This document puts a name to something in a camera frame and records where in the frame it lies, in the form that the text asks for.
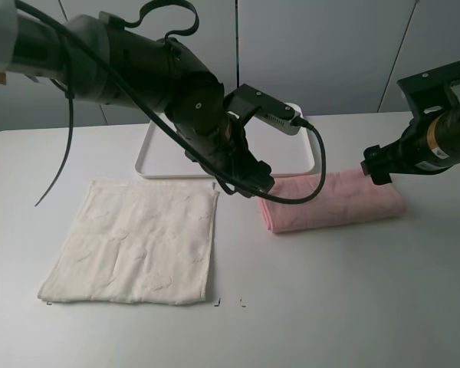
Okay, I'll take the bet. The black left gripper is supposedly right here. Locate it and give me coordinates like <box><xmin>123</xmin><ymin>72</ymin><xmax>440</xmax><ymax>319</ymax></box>
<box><xmin>183</xmin><ymin>130</ymin><xmax>274</xmax><ymax>198</ymax></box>

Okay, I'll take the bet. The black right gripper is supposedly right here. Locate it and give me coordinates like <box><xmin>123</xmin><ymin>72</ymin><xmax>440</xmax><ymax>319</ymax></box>
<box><xmin>361</xmin><ymin>139</ymin><xmax>406</xmax><ymax>186</ymax></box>

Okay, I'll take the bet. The pink towel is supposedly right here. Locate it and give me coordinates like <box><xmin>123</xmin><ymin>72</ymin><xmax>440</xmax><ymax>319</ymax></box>
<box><xmin>258</xmin><ymin>168</ymin><xmax>406</xmax><ymax>234</ymax></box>

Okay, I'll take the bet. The white towel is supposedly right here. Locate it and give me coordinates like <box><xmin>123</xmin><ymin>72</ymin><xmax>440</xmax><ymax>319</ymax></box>
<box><xmin>38</xmin><ymin>180</ymin><xmax>219</xmax><ymax>305</ymax></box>

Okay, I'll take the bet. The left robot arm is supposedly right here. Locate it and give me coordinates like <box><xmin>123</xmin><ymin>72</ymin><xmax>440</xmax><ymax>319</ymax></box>
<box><xmin>0</xmin><ymin>1</ymin><xmax>274</xmax><ymax>197</ymax></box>

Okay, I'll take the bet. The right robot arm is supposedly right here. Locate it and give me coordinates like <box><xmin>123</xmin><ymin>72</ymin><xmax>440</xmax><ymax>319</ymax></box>
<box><xmin>361</xmin><ymin>103</ymin><xmax>460</xmax><ymax>186</ymax></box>

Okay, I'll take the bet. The white rectangular tray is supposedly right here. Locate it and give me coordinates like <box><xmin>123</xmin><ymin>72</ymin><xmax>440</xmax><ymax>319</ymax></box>
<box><xmin>134</xmin><ymin>100</ymin><xmax>317</xmax><ymax>180</ymax></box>

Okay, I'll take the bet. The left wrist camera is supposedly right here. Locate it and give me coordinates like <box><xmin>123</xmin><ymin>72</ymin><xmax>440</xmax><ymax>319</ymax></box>
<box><xmin>223</xmin><ymin>84</ymin><xmax>301</xmax><ymax>136</ymax></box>

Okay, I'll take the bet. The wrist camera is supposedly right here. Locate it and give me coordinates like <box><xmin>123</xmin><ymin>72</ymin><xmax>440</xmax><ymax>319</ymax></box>
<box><xmin>397</xmin><ymin>61</ymin><xmax>460</xmax><ymax>118</ymax></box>
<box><xmin>223</xmin><ymin>84</ymin><xmax>301</xmax><ymax>136</ymax></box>

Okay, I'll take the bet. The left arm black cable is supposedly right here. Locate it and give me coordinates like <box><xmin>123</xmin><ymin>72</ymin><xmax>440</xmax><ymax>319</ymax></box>
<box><xmin>15</xmin><ymin>0</ymin><xmax>327</xmax><ymax>207</ymax></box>

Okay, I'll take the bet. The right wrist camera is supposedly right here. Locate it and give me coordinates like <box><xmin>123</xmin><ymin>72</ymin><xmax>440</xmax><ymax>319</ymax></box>
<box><xmin>397</xmin><ymin>61</ymin><xmax>460</xmax><ymax>118</ymax></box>

